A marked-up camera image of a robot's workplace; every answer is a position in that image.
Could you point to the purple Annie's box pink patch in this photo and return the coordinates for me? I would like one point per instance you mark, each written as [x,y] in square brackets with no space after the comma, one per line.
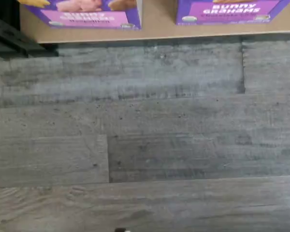
[87,14]

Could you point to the black metal rack with Annie's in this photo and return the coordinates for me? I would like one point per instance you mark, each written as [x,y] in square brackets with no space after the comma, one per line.
[9,36]

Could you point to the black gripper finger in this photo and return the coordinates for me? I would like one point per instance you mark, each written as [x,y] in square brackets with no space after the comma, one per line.
[122,230]

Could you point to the wooden shelf board under Annie's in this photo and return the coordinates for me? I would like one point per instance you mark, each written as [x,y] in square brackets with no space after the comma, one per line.
[159,24]

